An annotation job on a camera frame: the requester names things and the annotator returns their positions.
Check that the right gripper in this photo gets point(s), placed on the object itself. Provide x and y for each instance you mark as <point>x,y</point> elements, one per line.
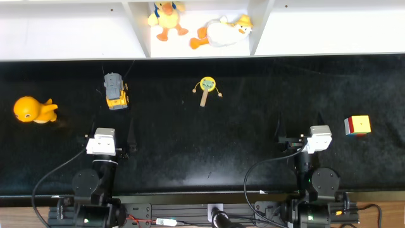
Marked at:
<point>292,143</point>

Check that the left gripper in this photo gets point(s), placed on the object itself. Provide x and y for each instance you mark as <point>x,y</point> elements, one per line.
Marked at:
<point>122,153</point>

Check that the grey and yellow toy truck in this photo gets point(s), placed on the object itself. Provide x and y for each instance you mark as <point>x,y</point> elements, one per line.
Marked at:
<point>115,95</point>

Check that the yellow rubber duck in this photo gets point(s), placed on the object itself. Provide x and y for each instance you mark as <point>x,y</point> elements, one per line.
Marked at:
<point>27,109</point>

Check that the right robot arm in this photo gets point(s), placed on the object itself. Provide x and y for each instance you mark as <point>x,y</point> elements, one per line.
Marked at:
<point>324,182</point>

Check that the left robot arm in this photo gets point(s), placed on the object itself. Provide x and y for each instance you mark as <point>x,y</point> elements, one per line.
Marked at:
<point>95,190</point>

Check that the many-coloured puzzle cube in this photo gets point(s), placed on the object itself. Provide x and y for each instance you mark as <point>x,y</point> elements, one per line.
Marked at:
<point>360,125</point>

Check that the yellow rattle drum toy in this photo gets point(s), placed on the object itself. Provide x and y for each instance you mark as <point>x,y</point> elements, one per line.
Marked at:
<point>208,84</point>

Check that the white shelf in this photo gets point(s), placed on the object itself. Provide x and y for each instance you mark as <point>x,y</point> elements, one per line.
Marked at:
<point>63,41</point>

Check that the white plush duck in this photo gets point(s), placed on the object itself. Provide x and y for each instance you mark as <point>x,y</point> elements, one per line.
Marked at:
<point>224,33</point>

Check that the yellow plush duck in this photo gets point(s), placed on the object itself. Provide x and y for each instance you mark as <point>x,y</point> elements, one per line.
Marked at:
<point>167,20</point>

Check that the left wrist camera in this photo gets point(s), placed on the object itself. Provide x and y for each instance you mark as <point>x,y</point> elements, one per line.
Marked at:
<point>101,142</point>

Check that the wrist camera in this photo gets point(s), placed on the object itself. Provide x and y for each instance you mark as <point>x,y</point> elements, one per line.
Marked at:
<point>101,142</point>
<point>319,139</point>

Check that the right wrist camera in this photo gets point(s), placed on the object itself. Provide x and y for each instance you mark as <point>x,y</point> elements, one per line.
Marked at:
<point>319,139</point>

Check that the mounting rail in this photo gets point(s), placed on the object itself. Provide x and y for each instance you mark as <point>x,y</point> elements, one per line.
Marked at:
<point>190,210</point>

